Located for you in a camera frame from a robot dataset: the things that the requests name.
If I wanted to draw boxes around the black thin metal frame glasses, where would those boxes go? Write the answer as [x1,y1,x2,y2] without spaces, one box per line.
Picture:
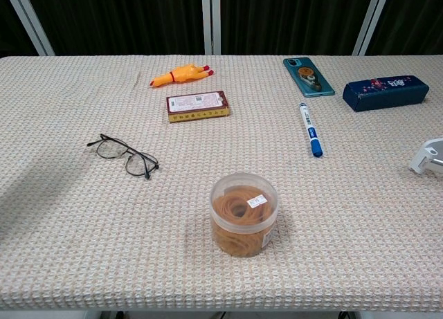
[86,133,160,181]

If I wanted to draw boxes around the red yellow card box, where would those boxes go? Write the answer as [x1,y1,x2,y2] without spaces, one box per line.
[165,90,230,124]

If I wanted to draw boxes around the clear jar of rubber bands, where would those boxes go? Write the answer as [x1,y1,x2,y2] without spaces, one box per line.
[208,172,280,258]

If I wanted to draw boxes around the yellow rubber chicken toy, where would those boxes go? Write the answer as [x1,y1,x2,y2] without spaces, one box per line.
[149,64,215,89]

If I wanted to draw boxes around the blue white marker pen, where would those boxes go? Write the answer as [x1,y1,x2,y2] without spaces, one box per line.
[298,102,325,158]

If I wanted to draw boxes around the teal smartphone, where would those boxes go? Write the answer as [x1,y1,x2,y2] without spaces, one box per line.
[282,57,336,98]

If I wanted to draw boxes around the orange white correction tape dispenser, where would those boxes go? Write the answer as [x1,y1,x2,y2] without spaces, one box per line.
[296,66,323,93]

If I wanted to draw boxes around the beige waffle tablecloth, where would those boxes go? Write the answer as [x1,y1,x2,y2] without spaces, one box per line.
[0,54,443,313]

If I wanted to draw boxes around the dark pleated curtain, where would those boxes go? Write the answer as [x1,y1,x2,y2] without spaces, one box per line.
[0,0,443,57]

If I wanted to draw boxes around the dark blue pencil case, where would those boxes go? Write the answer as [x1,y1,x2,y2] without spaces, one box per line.
[342,74,431,113]

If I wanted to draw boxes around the white upright frame post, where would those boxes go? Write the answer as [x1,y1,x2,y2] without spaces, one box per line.
[201,0,222,56]

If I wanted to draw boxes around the white slanted frame post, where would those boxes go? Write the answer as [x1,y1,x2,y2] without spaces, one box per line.
[352,0,394,56]
[1,0,55,56]

